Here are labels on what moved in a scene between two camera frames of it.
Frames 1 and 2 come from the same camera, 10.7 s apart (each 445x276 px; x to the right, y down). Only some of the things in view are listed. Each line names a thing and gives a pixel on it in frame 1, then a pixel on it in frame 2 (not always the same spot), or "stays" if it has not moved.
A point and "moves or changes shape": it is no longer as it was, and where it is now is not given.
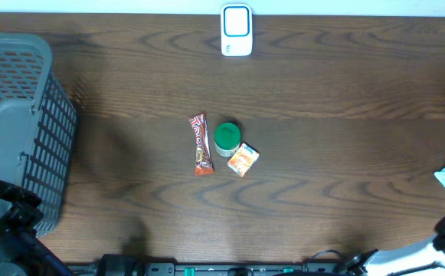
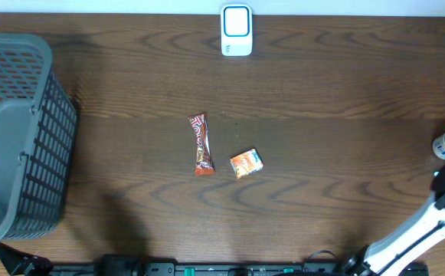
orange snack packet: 242,159 moves or changes shape
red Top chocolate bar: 200,131 stays
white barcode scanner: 236,30 stays
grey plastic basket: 26,122 stays
